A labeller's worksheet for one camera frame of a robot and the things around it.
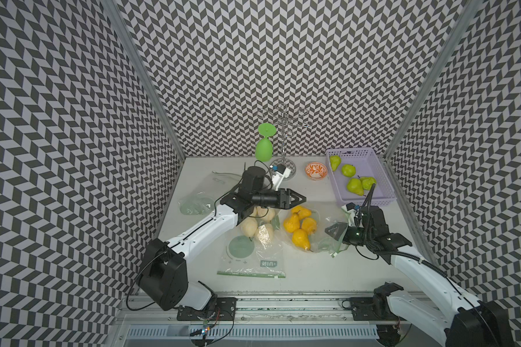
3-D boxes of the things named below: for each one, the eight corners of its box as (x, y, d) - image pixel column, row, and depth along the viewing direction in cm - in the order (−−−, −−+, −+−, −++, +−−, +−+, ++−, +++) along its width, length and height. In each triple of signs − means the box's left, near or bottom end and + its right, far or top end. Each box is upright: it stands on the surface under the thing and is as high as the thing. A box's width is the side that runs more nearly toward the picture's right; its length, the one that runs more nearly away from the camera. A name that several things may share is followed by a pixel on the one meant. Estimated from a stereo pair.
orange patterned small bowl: (306, 180, 110) (307, 174, 107) (304, 167, 116) (305, 162, 112) (326, 180, 110) (328, 174, 107) (324, 167, 116) (325, 162, 112)
